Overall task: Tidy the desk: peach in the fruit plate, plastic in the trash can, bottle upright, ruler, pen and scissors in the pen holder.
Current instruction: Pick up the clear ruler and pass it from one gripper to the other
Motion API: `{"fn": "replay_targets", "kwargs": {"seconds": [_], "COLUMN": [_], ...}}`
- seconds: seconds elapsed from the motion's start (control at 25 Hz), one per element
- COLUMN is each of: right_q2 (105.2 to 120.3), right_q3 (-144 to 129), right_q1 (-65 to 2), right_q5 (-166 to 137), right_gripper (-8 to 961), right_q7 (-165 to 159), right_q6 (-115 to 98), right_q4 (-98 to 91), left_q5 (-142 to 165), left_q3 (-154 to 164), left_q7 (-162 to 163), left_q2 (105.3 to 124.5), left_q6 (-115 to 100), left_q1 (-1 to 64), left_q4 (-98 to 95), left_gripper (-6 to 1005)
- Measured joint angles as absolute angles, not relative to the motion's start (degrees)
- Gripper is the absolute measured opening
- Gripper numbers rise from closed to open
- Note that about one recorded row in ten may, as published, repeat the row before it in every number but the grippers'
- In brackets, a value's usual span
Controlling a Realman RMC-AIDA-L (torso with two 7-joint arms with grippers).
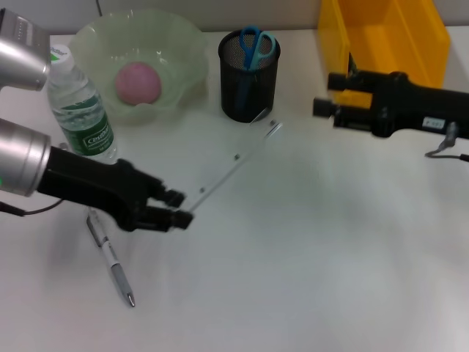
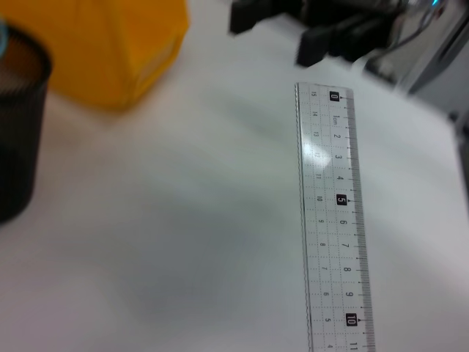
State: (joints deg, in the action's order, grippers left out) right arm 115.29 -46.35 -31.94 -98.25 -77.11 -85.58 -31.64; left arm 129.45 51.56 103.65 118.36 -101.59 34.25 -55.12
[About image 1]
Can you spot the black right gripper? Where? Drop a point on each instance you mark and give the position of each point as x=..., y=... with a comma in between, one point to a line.
x=414, y=106

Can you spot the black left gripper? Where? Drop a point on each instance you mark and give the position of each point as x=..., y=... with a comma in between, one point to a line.
x=91, y=183

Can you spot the clear plastic ruler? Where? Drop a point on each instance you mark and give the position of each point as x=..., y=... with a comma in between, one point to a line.
x=234, y=166

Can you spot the silver pen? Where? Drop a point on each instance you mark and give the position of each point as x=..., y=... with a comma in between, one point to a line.
x=117, y=271

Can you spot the blue scissors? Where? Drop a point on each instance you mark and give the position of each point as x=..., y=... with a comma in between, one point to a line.
x=253, y=47

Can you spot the pink peach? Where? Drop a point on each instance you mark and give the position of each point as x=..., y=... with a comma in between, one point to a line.
x=138, y=83

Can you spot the clear green-label water bottle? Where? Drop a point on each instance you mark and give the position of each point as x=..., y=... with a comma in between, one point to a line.
x=82, y=113

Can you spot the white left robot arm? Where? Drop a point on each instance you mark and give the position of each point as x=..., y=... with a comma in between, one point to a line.
x=22, y=157

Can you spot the black mesh pen holder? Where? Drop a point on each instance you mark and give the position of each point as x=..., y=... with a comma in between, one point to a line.
x=249, y=95

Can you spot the pale green glass fruit plate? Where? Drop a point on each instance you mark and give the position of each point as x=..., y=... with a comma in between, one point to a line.
x=172, y=55

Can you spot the yellow plastic bin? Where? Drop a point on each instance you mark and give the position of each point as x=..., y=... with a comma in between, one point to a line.
x=384, y=36

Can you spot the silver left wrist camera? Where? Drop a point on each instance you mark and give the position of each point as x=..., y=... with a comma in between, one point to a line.
x=22, y=55

